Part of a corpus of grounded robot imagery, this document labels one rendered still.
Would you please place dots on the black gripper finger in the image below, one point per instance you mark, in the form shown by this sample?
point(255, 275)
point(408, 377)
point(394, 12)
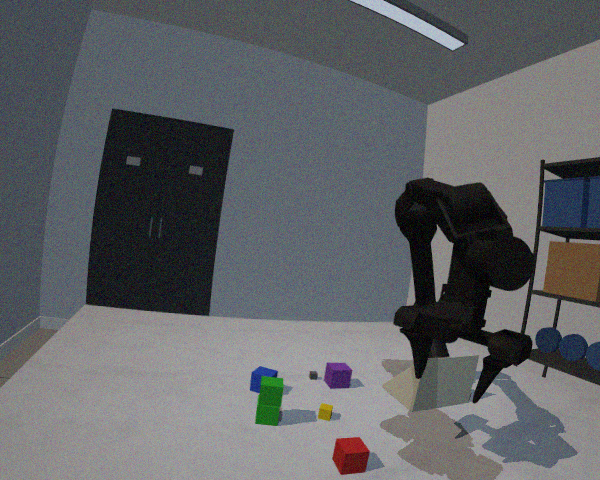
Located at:
point(491, 368)
point(420, 350)

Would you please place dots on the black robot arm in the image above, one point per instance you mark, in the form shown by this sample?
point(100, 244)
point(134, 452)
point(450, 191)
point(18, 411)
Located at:
point(484, 251)

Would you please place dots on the blue block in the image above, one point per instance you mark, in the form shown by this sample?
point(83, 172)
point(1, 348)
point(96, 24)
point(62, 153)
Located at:
point(256, 377)

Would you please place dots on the red block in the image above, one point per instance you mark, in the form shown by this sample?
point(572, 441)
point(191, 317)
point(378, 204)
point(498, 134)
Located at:
point(350, 455)

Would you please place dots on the green block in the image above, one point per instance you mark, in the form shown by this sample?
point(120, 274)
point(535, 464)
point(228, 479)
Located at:
point(267, 415)
point(271, 391)

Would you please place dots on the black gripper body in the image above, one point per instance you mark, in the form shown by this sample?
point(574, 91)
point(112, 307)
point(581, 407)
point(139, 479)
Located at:
point(505, 345)

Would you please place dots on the purple cube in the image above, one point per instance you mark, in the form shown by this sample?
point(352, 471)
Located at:
point(338, 375)

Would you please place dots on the small yellow block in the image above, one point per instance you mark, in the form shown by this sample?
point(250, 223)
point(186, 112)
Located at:
point(325, 411)

